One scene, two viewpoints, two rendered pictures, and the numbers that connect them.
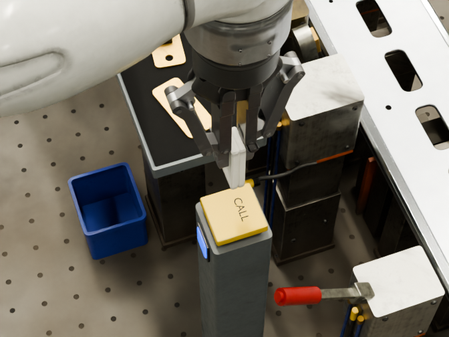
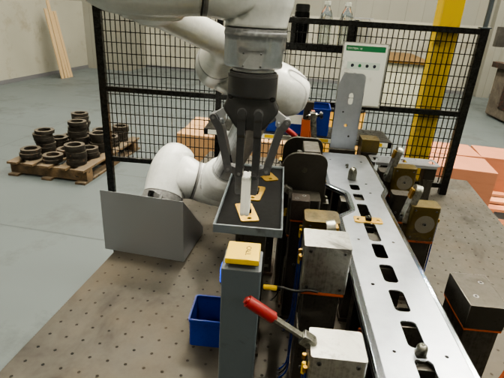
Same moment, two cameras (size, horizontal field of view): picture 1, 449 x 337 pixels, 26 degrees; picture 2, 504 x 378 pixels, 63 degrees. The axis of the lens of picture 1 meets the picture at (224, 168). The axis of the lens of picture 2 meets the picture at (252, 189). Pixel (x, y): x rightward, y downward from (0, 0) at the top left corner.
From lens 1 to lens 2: 0.61 m
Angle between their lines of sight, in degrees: 39
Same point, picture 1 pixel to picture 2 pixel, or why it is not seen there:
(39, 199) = (181, 309)
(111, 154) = not seen: hidden behind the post
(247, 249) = (243, 275)
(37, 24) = not seen: outside the picture
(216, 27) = (232, 31)
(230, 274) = (230, 298)
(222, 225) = (232, 253)
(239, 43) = (243, 46)
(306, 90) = (319, 238)
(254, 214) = (254, 254)
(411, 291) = (343, 352)
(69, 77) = not seen: outside the picture
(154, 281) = (214, 366)
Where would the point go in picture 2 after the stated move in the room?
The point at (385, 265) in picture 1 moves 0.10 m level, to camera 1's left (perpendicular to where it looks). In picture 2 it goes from (331, 333) to (277, 314)
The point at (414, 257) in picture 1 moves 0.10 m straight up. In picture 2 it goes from (354, 336) to (364, 287)
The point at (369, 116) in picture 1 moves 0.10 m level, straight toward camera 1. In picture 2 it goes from (359, 283) to (338, 304)
